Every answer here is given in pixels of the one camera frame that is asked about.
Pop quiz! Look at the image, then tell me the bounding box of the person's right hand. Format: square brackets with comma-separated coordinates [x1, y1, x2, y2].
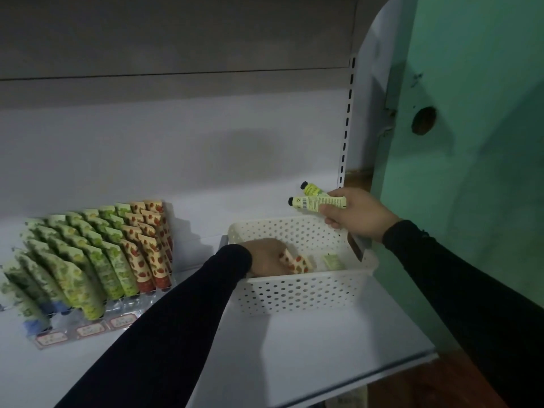
[317, 187, 402, 244]

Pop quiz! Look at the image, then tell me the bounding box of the person's right forearm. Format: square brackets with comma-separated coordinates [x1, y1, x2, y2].
[382, 219, 544, 408]

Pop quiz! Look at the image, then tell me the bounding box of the white perforated basket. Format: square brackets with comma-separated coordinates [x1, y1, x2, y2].
[227, 215, 379, 316]

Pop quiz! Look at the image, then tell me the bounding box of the clear acrylic display rack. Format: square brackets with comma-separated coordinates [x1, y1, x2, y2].
[29, 267, 175, 351]

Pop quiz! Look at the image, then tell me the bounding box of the person's left hand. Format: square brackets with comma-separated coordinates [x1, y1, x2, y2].
[246, 238, 290, 278]

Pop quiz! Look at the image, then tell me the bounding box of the white store shelf unit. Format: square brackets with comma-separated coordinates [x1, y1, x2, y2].
[0, 0, 439, 408]

